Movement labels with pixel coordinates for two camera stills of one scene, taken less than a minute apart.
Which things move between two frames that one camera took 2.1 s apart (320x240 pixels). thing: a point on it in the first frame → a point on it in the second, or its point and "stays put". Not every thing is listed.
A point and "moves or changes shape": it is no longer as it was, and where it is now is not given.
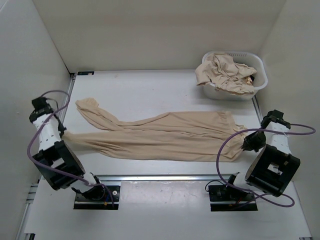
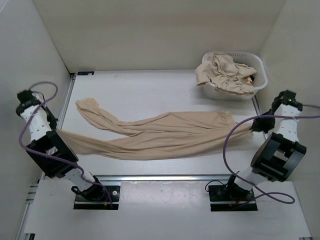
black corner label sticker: [86, 73] stays put
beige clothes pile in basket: [220, 71] stays put
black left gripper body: [61, 128] → [51, 118]
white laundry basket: [260, 81] stays put
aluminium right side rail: [257, 109] stays put
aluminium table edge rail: [162, 178] stays put
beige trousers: [202, 136] moves or changes shape
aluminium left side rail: [37, 182] stays put
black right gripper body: [255, 141] → [264, 124]
